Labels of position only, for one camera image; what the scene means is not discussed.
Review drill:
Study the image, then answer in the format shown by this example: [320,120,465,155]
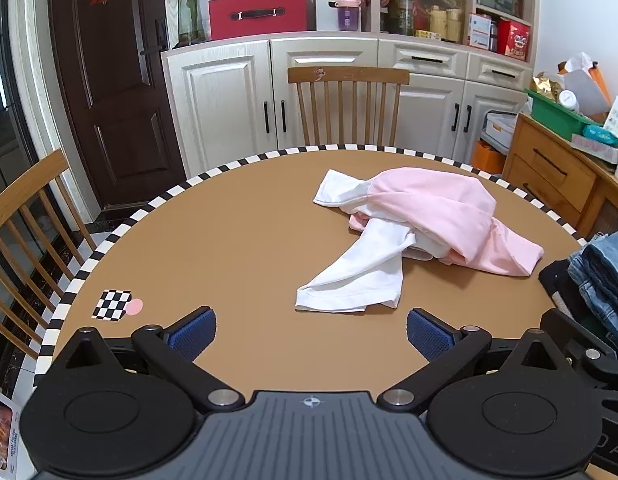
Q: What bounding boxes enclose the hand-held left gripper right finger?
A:
[376,307,572,415]

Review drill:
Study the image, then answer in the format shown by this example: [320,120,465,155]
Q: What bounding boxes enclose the orange bag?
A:
[472,140,507,175]

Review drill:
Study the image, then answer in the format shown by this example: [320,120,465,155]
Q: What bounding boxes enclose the stack of folded jeans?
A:
[539,230,618,361]

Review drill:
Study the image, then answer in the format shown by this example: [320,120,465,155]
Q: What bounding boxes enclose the dark brown door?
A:
[46,0,187,211]

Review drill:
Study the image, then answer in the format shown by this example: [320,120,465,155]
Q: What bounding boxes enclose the red storage box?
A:
[208,0,310,41]

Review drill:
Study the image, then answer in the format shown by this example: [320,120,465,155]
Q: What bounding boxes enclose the wooden chair with sticker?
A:
[287,66,411,148]

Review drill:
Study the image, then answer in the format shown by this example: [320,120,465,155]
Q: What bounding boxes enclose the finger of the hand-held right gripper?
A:
[539,308,616,391]

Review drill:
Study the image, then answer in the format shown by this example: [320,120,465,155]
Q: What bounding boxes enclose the white and orange cartons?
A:
[468,12,496,51]

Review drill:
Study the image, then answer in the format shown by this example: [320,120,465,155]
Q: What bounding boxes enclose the yellow tin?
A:
[428,6,447,40]
[445,8,465,43]

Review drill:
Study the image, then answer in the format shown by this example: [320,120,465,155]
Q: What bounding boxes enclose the black white checkered sticker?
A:
[91,289,133,321]

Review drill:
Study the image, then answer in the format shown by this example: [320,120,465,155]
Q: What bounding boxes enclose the wooden spindle chair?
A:
[0,148,98,361]

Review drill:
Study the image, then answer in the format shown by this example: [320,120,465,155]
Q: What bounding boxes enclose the pink and white t-shirt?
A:
[295,168,546,314]

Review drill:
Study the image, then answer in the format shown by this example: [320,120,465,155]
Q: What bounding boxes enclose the red gift box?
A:
[498,19,531,58]

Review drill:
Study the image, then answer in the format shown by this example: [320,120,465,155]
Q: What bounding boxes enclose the white storage box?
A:
[482,110,519,153]

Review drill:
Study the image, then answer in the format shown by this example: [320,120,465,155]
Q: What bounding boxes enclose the printed snack bag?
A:
[0,390,22,471]

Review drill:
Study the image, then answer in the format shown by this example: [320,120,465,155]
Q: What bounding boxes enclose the wooden side cabinet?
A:
[503,112,618,241]

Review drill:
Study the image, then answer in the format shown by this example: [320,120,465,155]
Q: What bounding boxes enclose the purple water bottle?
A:
[330,0,364,32]

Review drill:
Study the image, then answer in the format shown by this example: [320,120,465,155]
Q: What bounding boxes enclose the glass vase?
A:
[178,0,207,45]

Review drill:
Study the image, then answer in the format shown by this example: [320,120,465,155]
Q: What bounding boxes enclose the green plastic crate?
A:
[524,87,607,141]

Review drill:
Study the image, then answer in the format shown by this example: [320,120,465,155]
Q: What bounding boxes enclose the gold foil packet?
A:
[532,72,565,103]

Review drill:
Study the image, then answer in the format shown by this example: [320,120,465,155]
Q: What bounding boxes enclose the white cabinet with shelves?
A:
[160,0,540,178]

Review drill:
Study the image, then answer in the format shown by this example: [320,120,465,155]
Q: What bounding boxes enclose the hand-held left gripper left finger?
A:
[54,306,247,413]

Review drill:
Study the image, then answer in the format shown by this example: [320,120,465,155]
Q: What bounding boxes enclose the grey paper bag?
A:
[558,52,615,116]

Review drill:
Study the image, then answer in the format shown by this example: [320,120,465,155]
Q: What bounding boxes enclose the teal wipes packet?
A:
[582,125,618,148]

